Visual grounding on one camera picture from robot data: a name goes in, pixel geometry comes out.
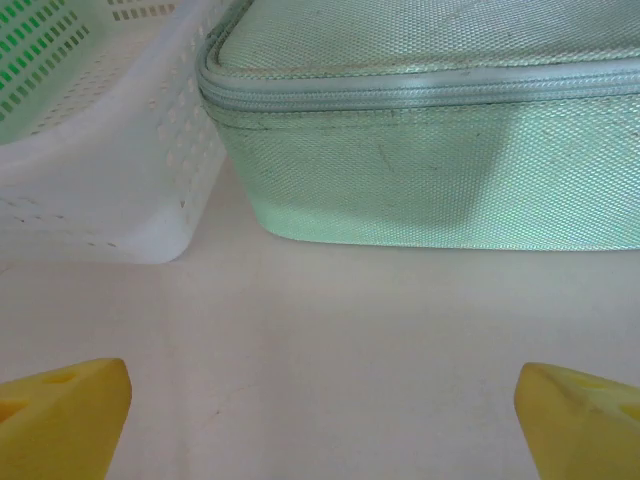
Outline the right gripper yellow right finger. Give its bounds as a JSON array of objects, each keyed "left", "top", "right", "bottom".
[{"left": 514, "top": 361, "right": 640, "bottom": 480}]

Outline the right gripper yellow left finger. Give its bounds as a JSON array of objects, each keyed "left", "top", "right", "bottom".
[{"left": 0, "top": 357, "right": 133, "bottom": 480}]

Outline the white perforated plastic basket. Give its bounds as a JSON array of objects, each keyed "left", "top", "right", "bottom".
[{"left": 0, "top": 0, "right": 254, "bottom": 265}]

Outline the mint green fabric zip case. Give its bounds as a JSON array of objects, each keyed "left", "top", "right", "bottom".
[{"left": 197, "top": 0, "right": 640, "bottom": 251}]

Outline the green perforated plastic basket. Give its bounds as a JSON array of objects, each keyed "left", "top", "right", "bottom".
[{"left": 0, "top": 0, "right": 94, "bottom": 124}]

